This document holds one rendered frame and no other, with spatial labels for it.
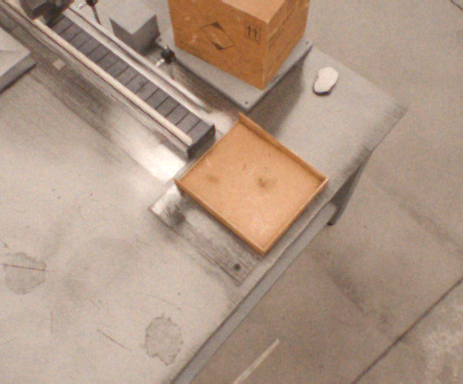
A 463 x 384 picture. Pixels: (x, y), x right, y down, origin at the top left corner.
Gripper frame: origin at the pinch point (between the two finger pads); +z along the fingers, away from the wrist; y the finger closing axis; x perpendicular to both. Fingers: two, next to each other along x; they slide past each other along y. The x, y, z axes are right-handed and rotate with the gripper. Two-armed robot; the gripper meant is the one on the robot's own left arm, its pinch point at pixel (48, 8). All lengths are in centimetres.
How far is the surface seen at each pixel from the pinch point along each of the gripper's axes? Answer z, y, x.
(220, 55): -27, -20, 37
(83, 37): -1.9, -1.6, 11.5
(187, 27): -24.2, -18.9, 26.3
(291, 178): -44, -7, 70
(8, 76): 4.2, 20.6, 6.8
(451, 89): 16, -128, 131
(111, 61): -9.6, -0.9, 20.9
